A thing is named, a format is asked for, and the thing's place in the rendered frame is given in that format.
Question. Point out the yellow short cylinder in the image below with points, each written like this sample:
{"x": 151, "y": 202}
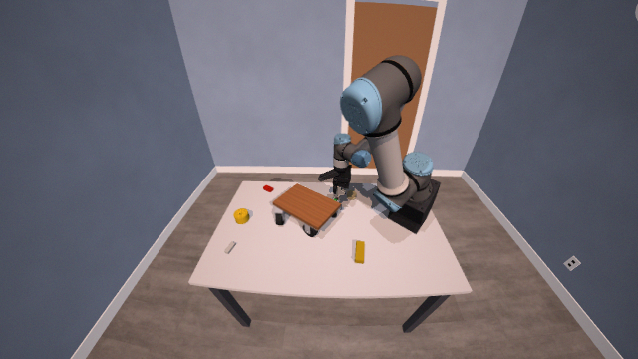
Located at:
{"x": 241, "y": 216}

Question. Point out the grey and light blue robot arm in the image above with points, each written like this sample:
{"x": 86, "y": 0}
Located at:
{"x": 372, "y": 105}

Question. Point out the yellow rectangular block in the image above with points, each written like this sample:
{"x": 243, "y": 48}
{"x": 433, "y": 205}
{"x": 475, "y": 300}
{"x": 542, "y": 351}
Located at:
{"x": 359, "y": 256}

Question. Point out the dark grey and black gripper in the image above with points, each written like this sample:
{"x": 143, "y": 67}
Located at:
{"x": 341, "y": 181}

